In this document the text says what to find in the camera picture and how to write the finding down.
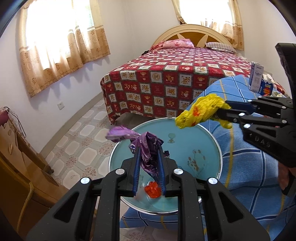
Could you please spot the wide beige patterned curtain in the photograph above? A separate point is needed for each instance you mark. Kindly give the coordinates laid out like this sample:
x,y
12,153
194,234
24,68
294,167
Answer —
x,y
64,46

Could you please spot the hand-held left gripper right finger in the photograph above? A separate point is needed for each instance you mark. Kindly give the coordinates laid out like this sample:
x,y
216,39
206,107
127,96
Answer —
x,y
161,172

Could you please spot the wooden cabinet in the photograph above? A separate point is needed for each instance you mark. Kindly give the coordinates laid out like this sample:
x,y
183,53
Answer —
x,y
30,180

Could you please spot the white wall socket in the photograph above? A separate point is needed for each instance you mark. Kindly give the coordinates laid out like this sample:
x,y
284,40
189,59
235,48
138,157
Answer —
x,y
61,105

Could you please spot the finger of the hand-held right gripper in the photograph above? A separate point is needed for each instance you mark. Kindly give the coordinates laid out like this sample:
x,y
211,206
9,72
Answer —
x,y
231,114
266,105

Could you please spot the blue checked blanket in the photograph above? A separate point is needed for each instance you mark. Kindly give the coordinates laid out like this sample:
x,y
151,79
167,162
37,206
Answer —
x,y
242,173

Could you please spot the pink pillow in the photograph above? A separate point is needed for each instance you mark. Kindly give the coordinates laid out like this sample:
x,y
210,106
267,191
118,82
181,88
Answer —
x,y
178,43

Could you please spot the striped pillow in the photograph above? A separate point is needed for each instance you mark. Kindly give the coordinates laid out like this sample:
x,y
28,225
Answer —
x,y
219,46

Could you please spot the cream wooden headboard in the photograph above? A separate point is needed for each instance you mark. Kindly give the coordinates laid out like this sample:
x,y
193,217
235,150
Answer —
x,y
185,29

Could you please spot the grey and white carton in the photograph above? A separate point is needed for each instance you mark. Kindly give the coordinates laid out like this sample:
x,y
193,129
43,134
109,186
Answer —
x,y
256,76

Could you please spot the purple plastic bag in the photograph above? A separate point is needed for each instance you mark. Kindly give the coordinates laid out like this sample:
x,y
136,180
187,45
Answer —
x,y
150,150

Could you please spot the yellow plastic bag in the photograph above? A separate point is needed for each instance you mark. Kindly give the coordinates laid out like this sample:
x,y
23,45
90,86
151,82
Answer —
x,y
201,109

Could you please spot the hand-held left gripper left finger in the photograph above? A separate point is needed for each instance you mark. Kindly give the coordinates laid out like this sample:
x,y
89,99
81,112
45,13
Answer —
x,y
136,172

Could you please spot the crumpled orange-red wrapper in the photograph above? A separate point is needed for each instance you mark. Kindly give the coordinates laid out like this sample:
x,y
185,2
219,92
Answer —
x,y
152,190

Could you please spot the blue carton with white cap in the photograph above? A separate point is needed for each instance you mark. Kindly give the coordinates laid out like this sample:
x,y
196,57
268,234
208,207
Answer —
x,y
267,87

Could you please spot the beige paper bag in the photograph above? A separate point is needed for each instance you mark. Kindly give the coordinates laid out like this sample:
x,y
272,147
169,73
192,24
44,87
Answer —
x,y
9,139

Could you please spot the person's right hand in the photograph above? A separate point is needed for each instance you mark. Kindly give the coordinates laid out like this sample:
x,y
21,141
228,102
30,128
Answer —
x,y
283,178

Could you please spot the teal enamel basin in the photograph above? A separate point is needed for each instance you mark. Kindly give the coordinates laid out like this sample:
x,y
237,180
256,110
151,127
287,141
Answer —
x,y
196,143

